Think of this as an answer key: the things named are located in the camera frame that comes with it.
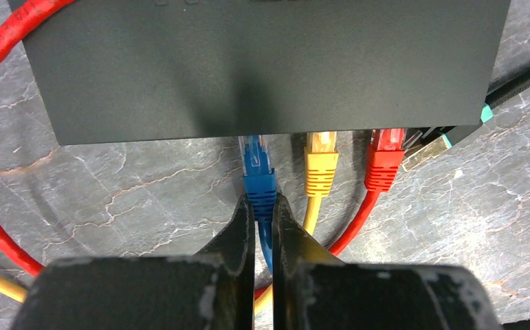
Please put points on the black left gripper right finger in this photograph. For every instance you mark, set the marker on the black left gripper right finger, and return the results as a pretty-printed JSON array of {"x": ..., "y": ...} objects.
[{"x": 314, "y": 289}]

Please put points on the black cable teal collar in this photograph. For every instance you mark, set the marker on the black cable teal collar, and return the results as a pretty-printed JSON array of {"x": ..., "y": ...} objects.
[
  {"x": 424, "y": 144},
  {"x": 504, "y": 93}
]

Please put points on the black network switch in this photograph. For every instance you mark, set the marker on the black network switch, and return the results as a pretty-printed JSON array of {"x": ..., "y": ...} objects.
[{"x": 125, "y": 71}]

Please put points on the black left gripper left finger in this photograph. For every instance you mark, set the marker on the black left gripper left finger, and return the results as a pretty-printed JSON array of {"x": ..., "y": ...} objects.
[{"x": 210, "y": 289}]

